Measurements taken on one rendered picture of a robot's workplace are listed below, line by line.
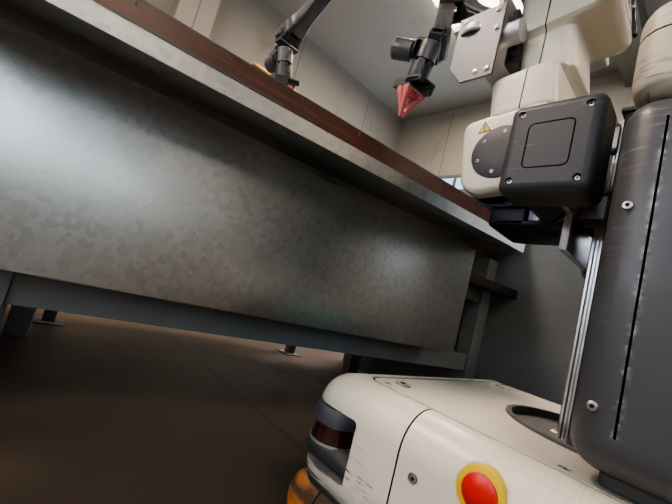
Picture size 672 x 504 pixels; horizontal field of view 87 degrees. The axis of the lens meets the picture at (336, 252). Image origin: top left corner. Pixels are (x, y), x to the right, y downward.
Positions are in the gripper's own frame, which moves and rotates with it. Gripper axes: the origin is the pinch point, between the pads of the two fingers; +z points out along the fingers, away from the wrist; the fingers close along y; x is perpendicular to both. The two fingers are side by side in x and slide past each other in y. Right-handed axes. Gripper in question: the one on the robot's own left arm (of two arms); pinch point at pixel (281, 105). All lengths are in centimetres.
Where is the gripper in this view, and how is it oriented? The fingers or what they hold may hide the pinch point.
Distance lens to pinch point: 138.0
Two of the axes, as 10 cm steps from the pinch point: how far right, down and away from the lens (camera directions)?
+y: -8.4, -0.3, -5.5
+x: 5.4, 0.7, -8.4
